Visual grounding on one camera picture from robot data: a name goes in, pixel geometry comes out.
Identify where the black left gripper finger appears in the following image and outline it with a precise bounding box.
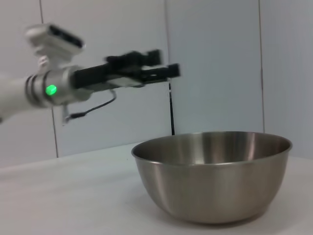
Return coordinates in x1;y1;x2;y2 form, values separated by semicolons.
140;63;182;83
104;49;163;68

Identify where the left wrist connector cable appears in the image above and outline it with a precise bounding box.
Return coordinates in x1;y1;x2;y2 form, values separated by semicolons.
62;89;117;126

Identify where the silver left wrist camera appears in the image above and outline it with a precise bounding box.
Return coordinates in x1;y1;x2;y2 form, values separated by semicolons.
24;23;87;74

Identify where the stainless steel mixing bowl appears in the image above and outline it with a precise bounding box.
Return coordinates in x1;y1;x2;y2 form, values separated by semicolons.
131;131;293;225

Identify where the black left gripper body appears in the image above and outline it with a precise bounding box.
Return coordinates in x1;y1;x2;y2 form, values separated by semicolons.
72;62;148;91

